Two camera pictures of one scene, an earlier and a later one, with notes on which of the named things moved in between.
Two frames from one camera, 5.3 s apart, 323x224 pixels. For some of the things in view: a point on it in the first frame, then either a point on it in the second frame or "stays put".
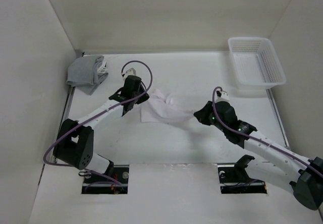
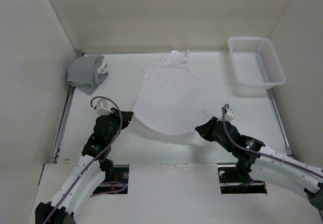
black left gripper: [143, 98] → [126, 117]
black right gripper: [202, 114] → [204, 130]
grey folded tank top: [83, 73] stays put
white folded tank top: [103, 70] stays put
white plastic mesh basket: [256, 64] stays put
